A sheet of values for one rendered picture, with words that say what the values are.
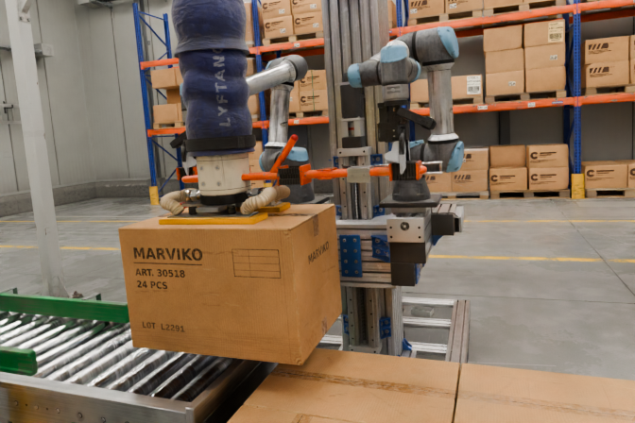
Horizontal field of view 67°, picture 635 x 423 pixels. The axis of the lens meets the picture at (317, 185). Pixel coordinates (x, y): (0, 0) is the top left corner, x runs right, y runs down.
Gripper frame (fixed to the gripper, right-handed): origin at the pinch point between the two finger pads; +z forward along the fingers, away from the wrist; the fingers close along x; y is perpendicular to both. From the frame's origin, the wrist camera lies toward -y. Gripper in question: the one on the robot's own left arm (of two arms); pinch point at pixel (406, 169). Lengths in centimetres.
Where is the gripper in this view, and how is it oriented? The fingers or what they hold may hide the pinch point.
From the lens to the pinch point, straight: 141.4
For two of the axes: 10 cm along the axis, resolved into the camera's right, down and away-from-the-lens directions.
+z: 0.7, 9.9, 1.0
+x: -3.2, 1.2, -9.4
